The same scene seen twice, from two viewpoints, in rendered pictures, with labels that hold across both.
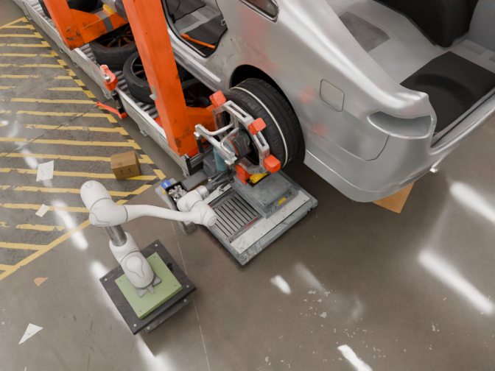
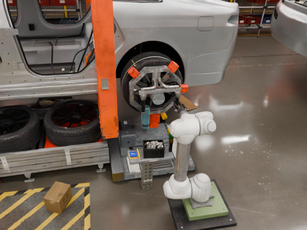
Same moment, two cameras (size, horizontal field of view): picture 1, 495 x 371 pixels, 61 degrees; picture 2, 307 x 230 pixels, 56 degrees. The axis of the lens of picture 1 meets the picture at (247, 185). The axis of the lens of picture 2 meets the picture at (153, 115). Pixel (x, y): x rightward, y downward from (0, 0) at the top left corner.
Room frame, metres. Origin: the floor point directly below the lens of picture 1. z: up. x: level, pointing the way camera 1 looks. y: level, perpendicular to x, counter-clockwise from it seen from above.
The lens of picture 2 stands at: (1.06, 2.48, 2.32)
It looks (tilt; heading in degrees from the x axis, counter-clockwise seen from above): 34 degrees down; 291
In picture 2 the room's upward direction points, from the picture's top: 2 degrees clockwise
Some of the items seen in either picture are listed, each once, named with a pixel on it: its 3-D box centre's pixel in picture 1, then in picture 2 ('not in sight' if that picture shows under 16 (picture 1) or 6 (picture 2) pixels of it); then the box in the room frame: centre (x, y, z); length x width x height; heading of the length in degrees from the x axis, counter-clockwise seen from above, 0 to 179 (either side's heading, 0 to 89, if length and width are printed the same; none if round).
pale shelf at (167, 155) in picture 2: (179, 201); (150, 154); (1.84, 0.52, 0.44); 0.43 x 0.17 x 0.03; 35
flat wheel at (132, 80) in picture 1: (159, 73); (7, 129); (3.43, 0.74, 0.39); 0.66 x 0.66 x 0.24
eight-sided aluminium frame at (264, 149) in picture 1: (240, 139); (155, 91); (2.02, 0.01, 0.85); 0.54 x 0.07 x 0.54; 35
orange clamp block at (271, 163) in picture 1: (271, 164); (183, 88); (1.77, -0.18, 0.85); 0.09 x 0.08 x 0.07; 35
